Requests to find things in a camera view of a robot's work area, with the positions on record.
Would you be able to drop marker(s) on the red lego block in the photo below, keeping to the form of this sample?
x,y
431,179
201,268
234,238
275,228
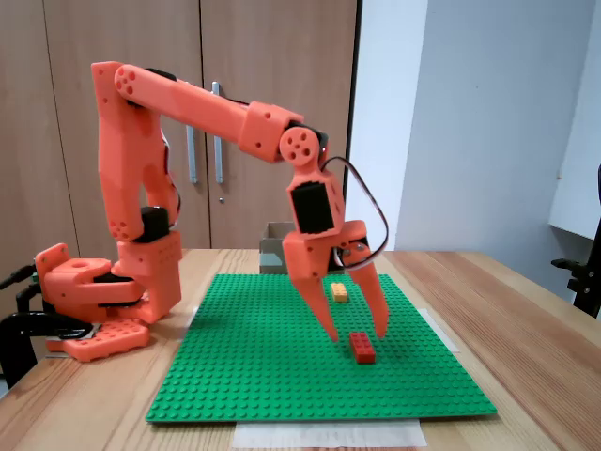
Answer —
x,y
362,348

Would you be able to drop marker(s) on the wooden cabinet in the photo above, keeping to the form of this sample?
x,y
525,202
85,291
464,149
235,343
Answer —
x,y
282,56

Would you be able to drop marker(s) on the yellow lego block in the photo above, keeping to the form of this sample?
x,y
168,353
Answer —
x,y
339,292

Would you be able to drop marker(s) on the beige masking tape strip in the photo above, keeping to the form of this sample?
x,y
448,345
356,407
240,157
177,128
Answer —
x,y
188,326
328,434
443,331

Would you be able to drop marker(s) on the black table clamp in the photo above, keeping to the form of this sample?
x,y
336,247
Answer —
x,y
14,338

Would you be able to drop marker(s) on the green lego baseplate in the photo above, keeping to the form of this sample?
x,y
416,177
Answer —
x,y
258,366

